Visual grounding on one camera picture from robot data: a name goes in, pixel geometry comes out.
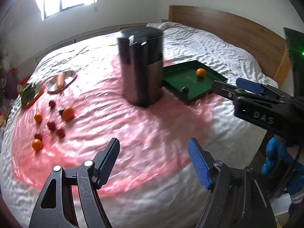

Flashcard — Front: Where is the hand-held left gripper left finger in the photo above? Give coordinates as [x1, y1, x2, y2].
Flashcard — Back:
[28, 138, 120, 228]

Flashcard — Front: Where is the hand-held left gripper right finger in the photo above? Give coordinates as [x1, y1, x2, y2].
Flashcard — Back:
[187, 138, 277, 228]

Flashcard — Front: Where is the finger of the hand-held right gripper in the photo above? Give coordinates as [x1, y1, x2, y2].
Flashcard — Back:
[211, 80, 240, 100]
[236, 77, 294, 100]

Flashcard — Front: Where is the green tray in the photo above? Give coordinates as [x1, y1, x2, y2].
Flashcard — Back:
[161, 60, 229, 106]

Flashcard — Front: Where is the pink plastic sheet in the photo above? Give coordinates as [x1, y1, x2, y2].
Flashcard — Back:
[11, 56, 212, 197]

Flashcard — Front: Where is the white bed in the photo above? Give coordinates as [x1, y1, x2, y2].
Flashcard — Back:
[0, 21, 279, 228]

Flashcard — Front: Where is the wooden headboard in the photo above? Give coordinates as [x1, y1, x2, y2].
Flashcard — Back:
[168, 5, 292, 88]

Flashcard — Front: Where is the black and copper trash can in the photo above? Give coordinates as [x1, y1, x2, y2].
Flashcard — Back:
[117, 26, 165, 108]

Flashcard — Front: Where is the crumpled white blanket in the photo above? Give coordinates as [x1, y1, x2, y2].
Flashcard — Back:
[146, 21, 188, 29]

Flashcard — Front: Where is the round metal plate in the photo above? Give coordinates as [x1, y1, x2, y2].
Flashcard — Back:
[46, 70, 78, 93]

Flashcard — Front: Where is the orange-rimmed plate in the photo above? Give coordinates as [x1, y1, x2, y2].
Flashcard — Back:
[21, 83, 45, 109]

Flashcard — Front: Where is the green leafy vegetable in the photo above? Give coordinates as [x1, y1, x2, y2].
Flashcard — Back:
[20, 83, 37, 104]

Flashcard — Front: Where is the colourful clutter pile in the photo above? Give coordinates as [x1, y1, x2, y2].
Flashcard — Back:
[0, 45, 22, 126]

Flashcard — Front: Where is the black cable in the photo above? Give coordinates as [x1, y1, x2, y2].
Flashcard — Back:
[275, 142, 303, 196]

